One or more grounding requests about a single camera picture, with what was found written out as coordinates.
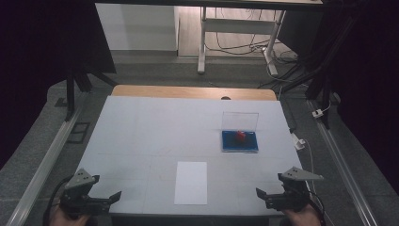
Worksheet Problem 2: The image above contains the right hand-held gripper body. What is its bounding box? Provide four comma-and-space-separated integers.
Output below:
265, 166, 324, 212

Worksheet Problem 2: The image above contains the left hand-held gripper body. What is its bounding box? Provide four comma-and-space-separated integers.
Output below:
59, 168, 111, 218

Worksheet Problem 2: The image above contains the blue case with clear lid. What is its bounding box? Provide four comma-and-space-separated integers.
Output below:
220, 111, 260, 154

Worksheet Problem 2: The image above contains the person's left hand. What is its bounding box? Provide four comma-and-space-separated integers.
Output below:
49, 206, 92, 226

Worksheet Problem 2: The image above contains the person's right hand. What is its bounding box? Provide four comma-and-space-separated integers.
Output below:
283, 203, 323, 226

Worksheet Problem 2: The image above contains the white power adapter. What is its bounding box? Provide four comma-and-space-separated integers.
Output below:
292, 133, 307, 152

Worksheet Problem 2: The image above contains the white paper sheet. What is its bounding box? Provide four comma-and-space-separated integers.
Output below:
174, 161, 208, 205

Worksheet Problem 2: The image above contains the black metal stand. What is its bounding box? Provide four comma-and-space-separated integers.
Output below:
64, 60, 118, 122
280, 15, 360, 130

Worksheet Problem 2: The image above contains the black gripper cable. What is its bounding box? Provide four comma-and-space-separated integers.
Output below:
309, 190, 327, 226
42, 176, 73, 226

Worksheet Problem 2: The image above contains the thin white cable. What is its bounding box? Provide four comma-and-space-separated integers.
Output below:
303, 138, 316, 191

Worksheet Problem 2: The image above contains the aluminium rail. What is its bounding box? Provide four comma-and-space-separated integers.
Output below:
308, 99, 381, 226
6, 105, 83, 226

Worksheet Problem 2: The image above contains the black rectangular floor frame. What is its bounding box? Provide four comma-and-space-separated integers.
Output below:
67, 121, 91, 145

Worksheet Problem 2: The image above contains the tangle of floor cables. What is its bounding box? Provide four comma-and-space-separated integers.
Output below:
205, 29, 299, 65

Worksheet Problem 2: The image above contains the white desk frame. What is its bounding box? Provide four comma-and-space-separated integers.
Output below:
197, 6, 287, 77

